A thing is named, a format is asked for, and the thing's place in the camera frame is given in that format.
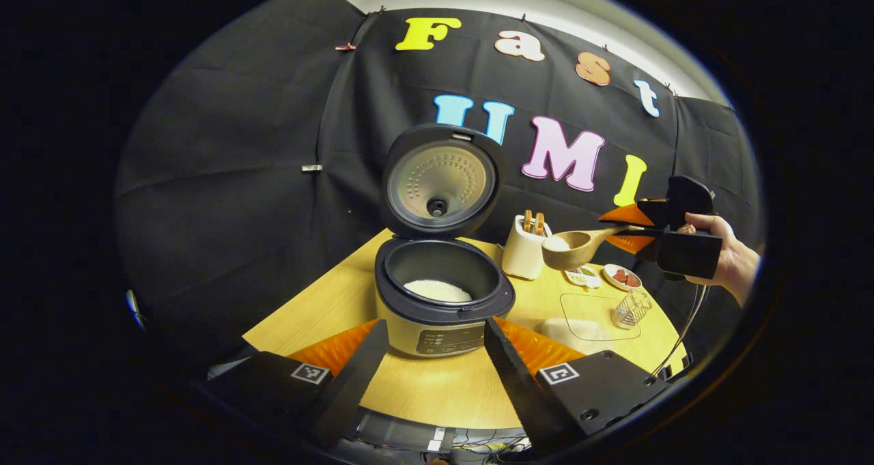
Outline tangled cables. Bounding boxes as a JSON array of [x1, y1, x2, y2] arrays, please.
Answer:
[[447, 436, 533, 460]]

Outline black backdrop cloth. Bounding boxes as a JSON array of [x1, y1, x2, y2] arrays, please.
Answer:
[[115, 0, 764, 377]]

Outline white toaster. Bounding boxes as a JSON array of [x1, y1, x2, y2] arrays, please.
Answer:
[[501, 214, 552, 281]]

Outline dark rice cooker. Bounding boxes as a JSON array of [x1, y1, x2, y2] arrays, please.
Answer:
[[374, 124, 516, 358]]

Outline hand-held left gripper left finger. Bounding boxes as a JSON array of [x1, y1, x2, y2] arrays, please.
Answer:
[[201, 318, 390, 452]]

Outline white round plate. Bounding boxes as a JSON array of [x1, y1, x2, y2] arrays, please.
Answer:
[[602, 264, 643, 292]]

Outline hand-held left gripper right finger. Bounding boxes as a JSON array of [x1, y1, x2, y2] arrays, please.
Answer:
[[483, 316, 673, 455]]

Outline clear plastic container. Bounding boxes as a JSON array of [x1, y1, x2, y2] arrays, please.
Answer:
[[541, 292, 644, 348]]

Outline wooden spoon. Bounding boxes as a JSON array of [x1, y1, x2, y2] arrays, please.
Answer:
[[541, 225, 646, 272]]

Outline white rice heap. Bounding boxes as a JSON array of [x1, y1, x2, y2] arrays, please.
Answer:
[[403, 279, 473, 304]]

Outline wire chopstick holder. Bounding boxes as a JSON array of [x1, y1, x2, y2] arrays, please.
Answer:
[[612, 289, 654, 330]]

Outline white divided dish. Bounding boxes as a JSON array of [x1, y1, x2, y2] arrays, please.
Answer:
[[564, 266, 603, 290]]

